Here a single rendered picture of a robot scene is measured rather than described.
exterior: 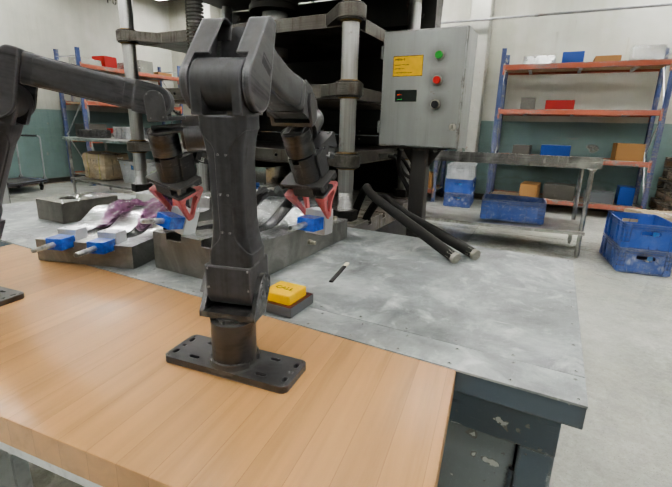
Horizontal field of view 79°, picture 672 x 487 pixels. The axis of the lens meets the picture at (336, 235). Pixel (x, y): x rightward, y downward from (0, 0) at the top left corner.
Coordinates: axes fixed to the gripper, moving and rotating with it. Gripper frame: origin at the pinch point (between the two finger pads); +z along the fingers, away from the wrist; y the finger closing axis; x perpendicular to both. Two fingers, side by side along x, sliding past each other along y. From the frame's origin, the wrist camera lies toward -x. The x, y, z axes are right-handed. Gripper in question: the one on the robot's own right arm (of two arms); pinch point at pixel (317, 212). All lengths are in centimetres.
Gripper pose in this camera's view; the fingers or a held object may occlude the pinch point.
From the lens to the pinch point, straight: 89.8
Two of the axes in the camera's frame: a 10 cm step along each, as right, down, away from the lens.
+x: -4.2, 6.2, -6.6
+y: -8.9, -1.3, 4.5
